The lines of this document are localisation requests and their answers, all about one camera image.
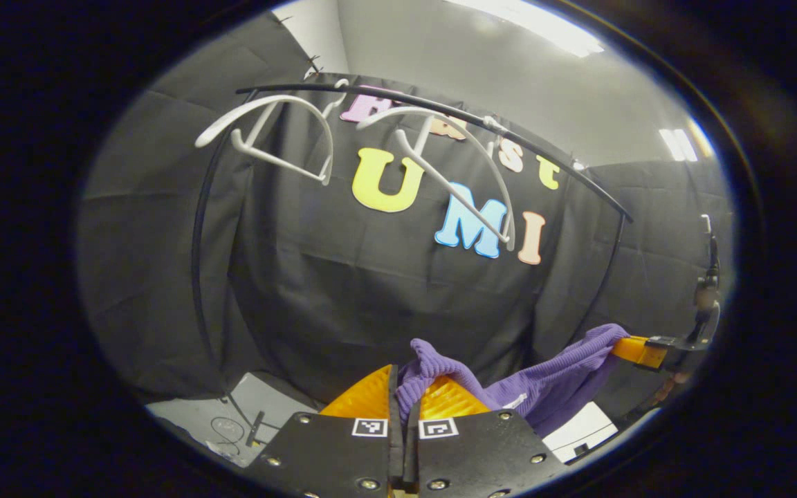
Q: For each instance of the black backdrop cloth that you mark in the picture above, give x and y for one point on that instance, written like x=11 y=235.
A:
x=343 y=297

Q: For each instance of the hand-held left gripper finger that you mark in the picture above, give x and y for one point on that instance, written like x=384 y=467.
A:
x=411 y=449
x=394 y=449

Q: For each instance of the purple ribbed jacket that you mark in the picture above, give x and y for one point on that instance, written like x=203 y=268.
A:
x=557 y=387

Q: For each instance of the white cabinet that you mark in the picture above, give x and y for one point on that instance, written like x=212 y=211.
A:
x=578 y=432

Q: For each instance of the black metal clothes rack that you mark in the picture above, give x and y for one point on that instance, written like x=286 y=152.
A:
x=195 y=263

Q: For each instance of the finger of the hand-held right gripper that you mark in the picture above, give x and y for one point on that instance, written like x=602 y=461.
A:
x=640 y=351

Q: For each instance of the white plastic clothes hanger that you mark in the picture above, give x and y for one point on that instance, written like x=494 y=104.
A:
x=274 y=161
x=454 y=191

